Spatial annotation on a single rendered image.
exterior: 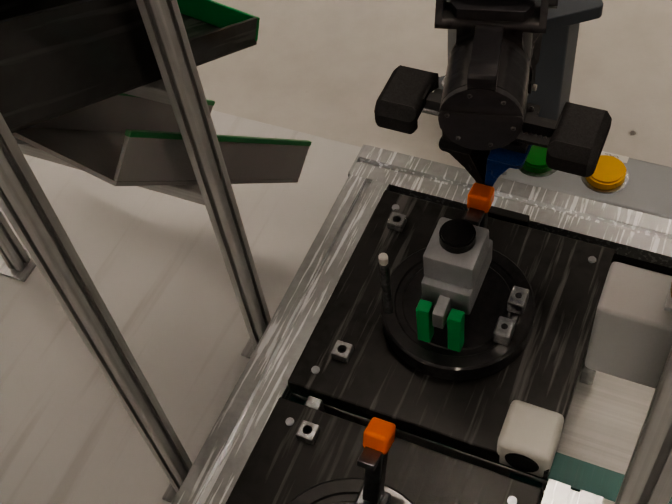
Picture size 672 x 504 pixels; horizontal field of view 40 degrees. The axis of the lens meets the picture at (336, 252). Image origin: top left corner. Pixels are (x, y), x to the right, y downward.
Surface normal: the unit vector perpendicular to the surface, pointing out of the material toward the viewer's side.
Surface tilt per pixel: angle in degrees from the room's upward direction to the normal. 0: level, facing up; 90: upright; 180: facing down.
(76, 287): 90
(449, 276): 90
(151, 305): 0
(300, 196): 0
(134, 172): 90
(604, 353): 90
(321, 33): 0
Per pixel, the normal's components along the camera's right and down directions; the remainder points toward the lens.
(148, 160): 0.83, 0.39
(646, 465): -0.40, 0.76
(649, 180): -0.11, -0.59
